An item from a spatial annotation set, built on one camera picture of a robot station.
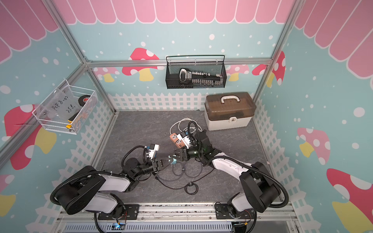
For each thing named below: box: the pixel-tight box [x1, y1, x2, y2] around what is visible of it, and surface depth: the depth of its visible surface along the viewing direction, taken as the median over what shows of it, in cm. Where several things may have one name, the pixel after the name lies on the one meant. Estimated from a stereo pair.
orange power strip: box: [169, 132, 186, 149], surface depth 102 cm
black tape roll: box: [78, 94, 91, 107], surface depth 81 cm
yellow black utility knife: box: [66, 110, 81, 129], surface depth 65 cm
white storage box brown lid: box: [204, 91, 257, 132], surface depth 99 cm
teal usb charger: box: [170, 157, 178, 168], surface depth 75 cm
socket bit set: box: [179, 67, 224, 86], surface depth 91 cm
